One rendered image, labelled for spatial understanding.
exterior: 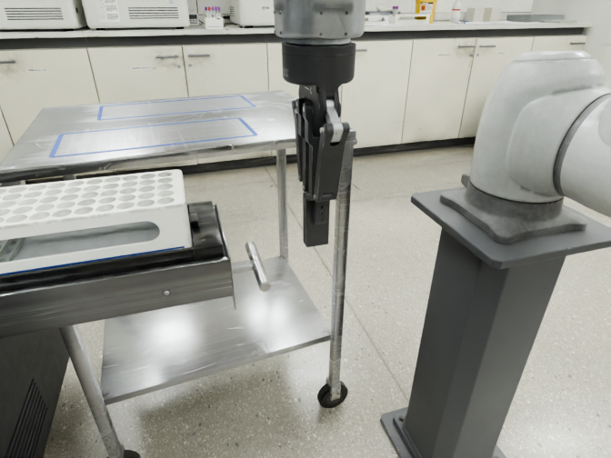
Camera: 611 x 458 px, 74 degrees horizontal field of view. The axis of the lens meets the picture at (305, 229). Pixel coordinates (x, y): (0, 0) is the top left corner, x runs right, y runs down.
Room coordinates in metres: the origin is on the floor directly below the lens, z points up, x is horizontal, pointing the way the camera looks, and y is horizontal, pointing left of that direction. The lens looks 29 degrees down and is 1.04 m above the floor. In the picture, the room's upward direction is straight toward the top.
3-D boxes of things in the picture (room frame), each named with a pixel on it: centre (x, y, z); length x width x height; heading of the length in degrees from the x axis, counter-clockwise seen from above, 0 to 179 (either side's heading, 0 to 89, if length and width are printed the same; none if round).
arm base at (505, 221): (0.68, -0.36, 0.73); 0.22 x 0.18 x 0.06; 17
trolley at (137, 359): (0.89, 0.26, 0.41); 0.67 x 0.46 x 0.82; 111
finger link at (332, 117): (0.41, -0.02, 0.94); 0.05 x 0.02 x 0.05; 17
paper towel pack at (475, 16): (3.82, -1.48, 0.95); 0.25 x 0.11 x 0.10; 103
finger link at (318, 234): (0.45, -0.01, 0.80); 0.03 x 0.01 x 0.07; 107
